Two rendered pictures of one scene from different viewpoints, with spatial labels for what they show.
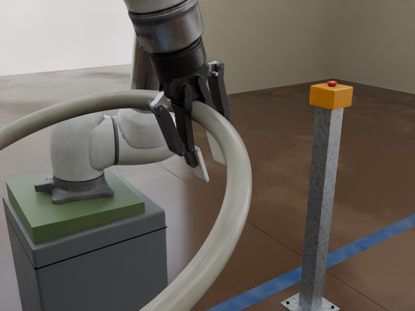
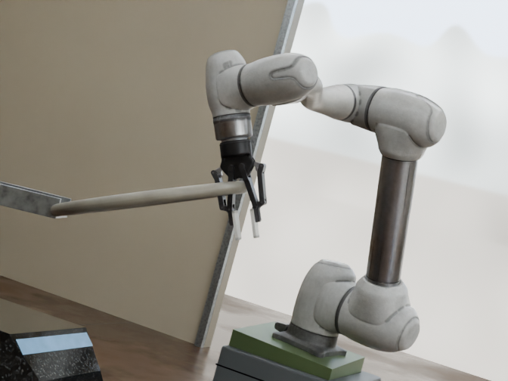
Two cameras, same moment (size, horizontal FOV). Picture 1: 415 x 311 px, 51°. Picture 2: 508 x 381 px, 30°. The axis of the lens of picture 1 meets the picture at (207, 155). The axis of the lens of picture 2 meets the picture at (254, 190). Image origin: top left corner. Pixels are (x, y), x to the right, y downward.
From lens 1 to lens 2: 198 cm
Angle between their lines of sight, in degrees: 60
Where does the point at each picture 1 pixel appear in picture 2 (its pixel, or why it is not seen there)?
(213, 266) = (131, 195)
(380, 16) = not seen: outside the picture
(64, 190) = (288, 332)
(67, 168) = (296, 311)
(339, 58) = not seen: outside the picture
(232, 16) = not seen: outside the picture
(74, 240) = (253, 359)
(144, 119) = (365, 286)
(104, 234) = (279, 371)
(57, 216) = (258, 337)
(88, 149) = (317, 298)
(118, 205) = (308, 358)
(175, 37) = (219, 131)
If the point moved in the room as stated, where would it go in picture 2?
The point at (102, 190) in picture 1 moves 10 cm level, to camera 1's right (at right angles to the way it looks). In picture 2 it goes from (314, 348) to (333, 357)
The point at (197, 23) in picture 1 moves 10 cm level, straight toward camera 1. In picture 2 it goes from (233, 128) to (197, 117)
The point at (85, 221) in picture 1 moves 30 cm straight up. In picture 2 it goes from (273, 352) to (299, 253)
